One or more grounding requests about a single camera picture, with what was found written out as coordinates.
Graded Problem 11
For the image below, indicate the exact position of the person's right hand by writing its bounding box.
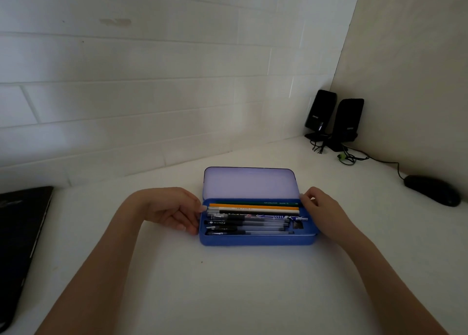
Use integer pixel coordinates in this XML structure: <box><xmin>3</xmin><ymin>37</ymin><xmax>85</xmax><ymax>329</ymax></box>
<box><xmin>299</xmin><ymin>187</ymin><xmax>352</xmax><ymax>237</ymax></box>

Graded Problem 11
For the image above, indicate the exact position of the person's left hand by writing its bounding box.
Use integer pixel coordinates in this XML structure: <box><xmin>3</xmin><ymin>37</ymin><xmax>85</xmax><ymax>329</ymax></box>
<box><xmin>141</xmin><ymin>187</ymin><xmax>208</xmax><ymax>236</ymax></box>

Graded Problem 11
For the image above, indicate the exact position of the blue pencil case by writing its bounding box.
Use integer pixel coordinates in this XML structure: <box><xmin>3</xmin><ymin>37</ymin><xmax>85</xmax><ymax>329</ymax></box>
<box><xmin>199</xmin><ymin>167</ymin><xmax>318</xmax><ymax>247</ymax></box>

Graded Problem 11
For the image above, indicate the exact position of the person's left forearm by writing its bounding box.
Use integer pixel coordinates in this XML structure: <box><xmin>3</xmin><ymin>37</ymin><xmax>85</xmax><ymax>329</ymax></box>
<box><xmin>35</xmin><ymin>190</ymin><xmax>156</xmax><ymax>335</ymax></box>

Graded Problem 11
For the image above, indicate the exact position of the person's right forearm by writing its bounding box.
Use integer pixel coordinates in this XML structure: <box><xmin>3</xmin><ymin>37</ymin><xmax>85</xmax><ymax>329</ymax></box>
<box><xmin>334</xmin><ymin>216</ymin><xmax>450</xmax><ymax>335</ymax></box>

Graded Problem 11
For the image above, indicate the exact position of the clear pen with black grip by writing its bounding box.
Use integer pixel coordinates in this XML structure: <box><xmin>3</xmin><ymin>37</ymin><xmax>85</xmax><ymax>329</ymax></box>
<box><xmin>205</xmin><ymin>219</ymin><xmax>290</xmax><ymax>226</ymax></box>
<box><xmin>205</xmin><ymin>224</ymin><xmax>291</xmax><ymax>230</ymax></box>
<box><xmin>205</xmin><ymin>229</ymin><xmax>295</xmax><ymax>236</ymax></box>

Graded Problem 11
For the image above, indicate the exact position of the orange pencil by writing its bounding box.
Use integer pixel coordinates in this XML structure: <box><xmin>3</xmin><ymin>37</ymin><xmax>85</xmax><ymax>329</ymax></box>
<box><xmin>209</xmin><ymin>203</ymin><xmax>300</xmax><ymax>210</ymax></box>

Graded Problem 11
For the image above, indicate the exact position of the black desktop speaker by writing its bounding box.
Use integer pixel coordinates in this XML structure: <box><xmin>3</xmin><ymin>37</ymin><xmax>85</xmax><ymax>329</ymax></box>
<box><xmin>326</xmin><ymin>98</ymin><xmax>365</xmax><ymax>152</ymax></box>
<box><xmin>304</xmin><ymin>89</ymin><xmax>338</xmax><ymax>142</ymax></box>

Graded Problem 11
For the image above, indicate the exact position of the black computer mouse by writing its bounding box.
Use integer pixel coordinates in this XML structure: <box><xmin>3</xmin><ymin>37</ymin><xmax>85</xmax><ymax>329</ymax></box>
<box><xmin>404</xmin><ymin>175</ymin><xmax>461</xmax><ymax>207</ymax></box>

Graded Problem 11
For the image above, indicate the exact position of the black laptop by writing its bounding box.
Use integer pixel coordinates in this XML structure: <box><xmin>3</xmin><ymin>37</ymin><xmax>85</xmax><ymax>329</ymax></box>
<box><xmin>0</xmin><ymin>186</ymin><xmax>55</xmax><ymax>332</ymax></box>

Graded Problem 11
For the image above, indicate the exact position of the black mouse cable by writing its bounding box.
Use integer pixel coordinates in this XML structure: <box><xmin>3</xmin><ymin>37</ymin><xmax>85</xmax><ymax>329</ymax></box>
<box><xmin>343</xmin><ymin>145</ymin><xmax>407</xmax><ymax>180</ymax></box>

